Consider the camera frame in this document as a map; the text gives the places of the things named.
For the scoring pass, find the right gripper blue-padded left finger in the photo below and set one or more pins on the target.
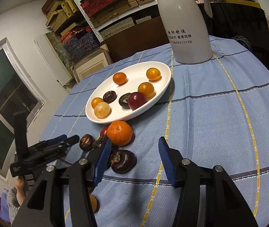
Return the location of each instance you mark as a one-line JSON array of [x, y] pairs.
[[44, 205]]

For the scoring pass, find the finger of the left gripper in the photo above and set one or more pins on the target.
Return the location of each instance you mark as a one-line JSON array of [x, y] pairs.
[[55, 151], [47, 143]]

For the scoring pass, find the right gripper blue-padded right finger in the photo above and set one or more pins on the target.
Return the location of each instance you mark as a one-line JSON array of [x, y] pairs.
[[225, 205]]

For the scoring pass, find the mandarin with stem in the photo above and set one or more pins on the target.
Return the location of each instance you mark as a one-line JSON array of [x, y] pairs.
[[94, 203]]

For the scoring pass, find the dark water chestnut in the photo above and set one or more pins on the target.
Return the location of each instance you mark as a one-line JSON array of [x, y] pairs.
[[86, 143], [114, 148], [99, 141], [123, 161], [123, 101], [109, 96]]

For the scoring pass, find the small red cherry tomato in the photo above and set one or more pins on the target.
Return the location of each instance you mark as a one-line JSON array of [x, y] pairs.
[[103, 132]]

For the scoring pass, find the pale yellow round fruit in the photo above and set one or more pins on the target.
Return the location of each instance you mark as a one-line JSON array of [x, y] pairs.
[[102, 110]]

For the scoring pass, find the small orange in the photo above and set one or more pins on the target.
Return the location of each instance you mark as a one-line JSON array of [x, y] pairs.
[[96, 101], [153, 74]]

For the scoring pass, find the dark red plum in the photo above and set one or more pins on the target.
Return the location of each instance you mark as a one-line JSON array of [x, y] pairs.
[[136, 100]]

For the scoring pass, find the grey knitted sleeve forearm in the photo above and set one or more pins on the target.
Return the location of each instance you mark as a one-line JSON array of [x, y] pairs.
[[14, 203]]

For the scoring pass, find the person's left hand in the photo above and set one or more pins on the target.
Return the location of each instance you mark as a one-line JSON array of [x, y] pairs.
[[20, 193]]

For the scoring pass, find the blue checked tablecloth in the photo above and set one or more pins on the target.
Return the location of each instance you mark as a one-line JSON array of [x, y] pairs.
[[215, 113]]

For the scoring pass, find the white leaning panel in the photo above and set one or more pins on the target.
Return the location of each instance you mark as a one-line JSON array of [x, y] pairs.
[[53, 61]]

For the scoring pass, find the white oval plate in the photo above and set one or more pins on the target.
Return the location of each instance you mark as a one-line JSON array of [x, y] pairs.
[[136, 74]]

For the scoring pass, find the dark brown board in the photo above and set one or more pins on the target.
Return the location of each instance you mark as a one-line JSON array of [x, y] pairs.
[[146, 35]]

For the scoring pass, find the white thermos jug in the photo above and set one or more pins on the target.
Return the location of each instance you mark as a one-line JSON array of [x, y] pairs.
[[186, 30]]

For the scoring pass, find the white metal shelf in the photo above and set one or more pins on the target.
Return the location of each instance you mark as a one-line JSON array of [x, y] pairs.
[[148, 2]]

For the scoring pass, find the window with white frame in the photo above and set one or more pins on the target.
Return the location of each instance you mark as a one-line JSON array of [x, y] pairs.
[[17, 93]]

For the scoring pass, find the cardboard box with frame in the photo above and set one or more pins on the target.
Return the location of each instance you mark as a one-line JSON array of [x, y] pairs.
[[95, 61]]

